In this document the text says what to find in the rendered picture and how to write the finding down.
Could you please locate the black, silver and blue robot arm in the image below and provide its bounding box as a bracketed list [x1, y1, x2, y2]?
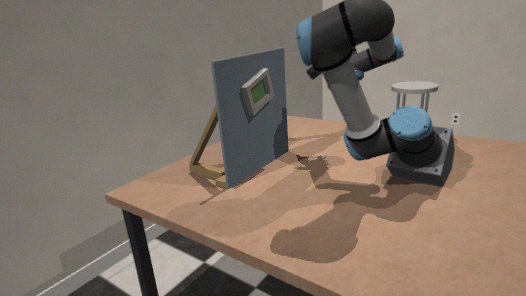
[296, 0, 442, 167]

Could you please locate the grey picture frame with green panel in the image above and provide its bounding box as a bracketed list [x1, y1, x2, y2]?
[241, 68, 274, 114]

